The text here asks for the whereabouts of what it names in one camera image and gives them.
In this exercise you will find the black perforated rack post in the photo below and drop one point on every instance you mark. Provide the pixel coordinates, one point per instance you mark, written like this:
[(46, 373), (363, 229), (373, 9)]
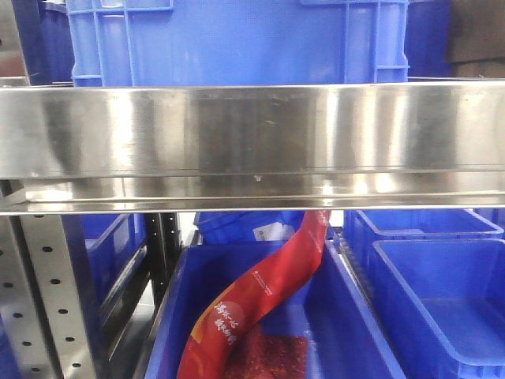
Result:
[(164, 249)]

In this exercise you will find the stainless steel shelf beam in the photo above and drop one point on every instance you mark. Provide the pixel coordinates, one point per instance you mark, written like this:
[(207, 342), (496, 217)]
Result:
[(432, 144)]

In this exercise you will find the blue bin centre rear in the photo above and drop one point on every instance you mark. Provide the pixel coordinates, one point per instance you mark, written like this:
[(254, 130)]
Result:
[(251, 226)]

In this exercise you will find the blue bin right rear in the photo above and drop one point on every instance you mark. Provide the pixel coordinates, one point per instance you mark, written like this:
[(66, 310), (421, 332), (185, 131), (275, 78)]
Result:
[(361, 228)]

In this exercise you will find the large blue crate on shelf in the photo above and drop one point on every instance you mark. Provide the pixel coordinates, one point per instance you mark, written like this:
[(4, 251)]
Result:
[(168, 43)]

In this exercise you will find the blue bin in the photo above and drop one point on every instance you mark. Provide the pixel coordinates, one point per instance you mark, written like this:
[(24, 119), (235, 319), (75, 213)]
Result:
[(111, 240), (361, 228), (344, 339), (442, 305), (251, 226)]

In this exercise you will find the red printed snack bag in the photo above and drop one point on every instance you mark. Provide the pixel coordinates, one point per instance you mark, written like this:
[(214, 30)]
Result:
[(237, 309)]

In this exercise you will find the perforated steel shelf upright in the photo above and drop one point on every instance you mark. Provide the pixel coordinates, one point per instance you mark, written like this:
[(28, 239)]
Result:
[(49, 312)]

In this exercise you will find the blue bin right front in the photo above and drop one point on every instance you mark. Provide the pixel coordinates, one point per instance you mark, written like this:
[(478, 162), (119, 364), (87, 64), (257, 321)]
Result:
[(442, 305)]

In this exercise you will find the blue bin left lower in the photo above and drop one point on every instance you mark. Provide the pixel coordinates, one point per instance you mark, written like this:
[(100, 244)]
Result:
[(111, 240)]

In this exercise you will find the blue bin centre lower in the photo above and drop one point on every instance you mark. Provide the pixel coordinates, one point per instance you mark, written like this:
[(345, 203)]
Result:
[(344, 339)]

